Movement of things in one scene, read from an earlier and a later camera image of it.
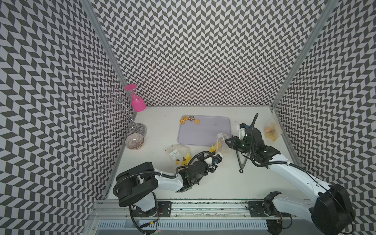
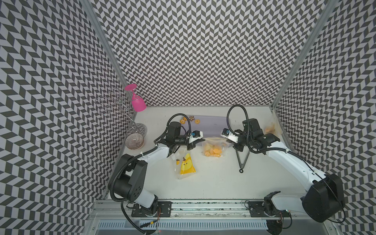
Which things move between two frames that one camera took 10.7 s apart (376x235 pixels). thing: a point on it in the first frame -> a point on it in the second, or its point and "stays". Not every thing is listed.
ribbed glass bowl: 134,141 stays
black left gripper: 202,157 -> 192,145
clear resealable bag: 273,129 stays
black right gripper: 234,140 -> 236,146
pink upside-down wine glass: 138,102 stays
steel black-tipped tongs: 242,165 stays
